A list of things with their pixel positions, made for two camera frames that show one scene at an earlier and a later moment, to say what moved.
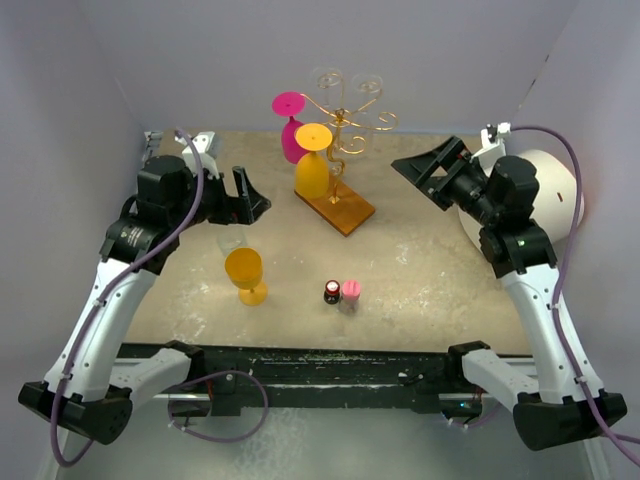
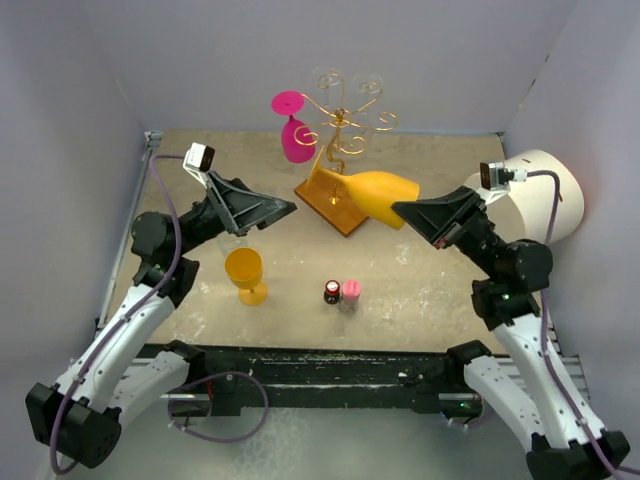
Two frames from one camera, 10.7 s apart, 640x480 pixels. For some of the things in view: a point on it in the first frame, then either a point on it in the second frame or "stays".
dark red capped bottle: [332, 293] stays
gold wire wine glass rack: [341, 206] stays
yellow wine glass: [243, 269] stays
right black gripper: [419, 168] -> [429, 216]
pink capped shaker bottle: [351, 290] stays
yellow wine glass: [311, 174] -> [371, 192]
